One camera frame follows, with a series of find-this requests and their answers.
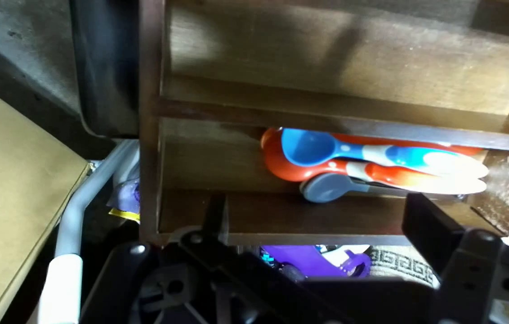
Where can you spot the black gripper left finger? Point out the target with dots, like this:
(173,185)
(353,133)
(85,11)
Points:
(157,288)

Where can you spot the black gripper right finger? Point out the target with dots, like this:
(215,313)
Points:
(493,281)

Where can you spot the solid orange spoon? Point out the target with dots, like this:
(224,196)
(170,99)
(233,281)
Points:
(269,162)

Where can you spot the brown wooden stool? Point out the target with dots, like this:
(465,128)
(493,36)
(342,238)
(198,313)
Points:
(326,65)

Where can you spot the greek key patterned cloth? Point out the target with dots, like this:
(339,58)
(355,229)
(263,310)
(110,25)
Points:
(404,263)

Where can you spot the purple white toy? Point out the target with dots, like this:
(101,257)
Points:
(314,261)

